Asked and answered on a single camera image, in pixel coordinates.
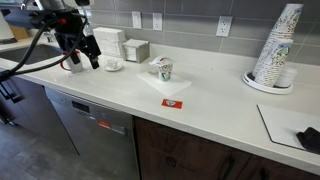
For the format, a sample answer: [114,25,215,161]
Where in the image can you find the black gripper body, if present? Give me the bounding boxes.
[55,10,92,55]

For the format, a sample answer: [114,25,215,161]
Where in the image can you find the red sachet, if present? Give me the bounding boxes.
[162,99,183,109]

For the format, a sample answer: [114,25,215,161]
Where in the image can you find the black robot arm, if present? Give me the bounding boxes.
[1,0,101,69]

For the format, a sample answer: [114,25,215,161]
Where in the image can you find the small white cup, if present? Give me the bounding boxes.
[106,59,118,69]

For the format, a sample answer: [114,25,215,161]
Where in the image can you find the silver crumpled sachet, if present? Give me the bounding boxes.
[150,56,173,66]

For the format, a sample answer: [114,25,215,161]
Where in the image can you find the patterned paper coffee cup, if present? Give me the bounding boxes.
[158,59,173,82]

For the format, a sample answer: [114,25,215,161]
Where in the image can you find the white stacked napkins pile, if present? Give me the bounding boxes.
[93,27,126,58]

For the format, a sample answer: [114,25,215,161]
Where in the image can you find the white saucer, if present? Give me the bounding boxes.
[104,63,123,72]

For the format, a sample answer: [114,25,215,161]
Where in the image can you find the kitchen sink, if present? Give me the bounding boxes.
[0,44,62,65]

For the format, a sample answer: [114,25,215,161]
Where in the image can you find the grey napkin holder box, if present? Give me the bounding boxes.
[123,39,150,63]

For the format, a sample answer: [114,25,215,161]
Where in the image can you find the dark left cabinet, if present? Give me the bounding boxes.
[1,76,78,155]

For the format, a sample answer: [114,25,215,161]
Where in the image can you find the stainless steel dishwasher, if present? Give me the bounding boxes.
[45,88,140,180]

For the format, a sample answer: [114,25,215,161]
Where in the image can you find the white paper napkin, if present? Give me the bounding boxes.
[138,72,192,97]

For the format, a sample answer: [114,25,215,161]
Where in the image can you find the dark wooden cabinet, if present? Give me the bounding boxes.
[134,117,320,180]

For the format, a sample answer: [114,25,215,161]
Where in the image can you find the white round tray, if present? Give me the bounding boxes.
[242,71,293,95]

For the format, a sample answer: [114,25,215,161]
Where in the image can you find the short stack paper cups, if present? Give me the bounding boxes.
[252,38,293,87]

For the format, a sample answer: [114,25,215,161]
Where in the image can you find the tall stack paper cups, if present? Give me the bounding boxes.
[252,3,303,76]

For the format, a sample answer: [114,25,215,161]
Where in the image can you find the stack of white lids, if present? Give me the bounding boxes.
[275,67,297,88]

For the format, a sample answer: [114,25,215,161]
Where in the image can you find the black cloth object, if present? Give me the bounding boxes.
[297,127,320,154]

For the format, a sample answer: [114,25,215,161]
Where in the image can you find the white mug red handle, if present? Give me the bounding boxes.
[60,50,84,73]

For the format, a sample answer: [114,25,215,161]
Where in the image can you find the white wall switch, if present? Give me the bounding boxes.
[132,11,142,29]

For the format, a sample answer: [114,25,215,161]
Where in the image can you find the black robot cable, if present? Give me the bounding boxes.
[0,16,89,79]

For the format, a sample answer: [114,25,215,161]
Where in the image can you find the white wall outlet middle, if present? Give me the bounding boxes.
[153,13,162,31]

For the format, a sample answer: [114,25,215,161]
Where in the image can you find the white wall outlet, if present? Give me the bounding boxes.
[216,16,233,37]
[153,13,162,31]

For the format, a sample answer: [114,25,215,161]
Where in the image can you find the white wall outlet right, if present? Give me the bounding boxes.
[216,16,233,37]

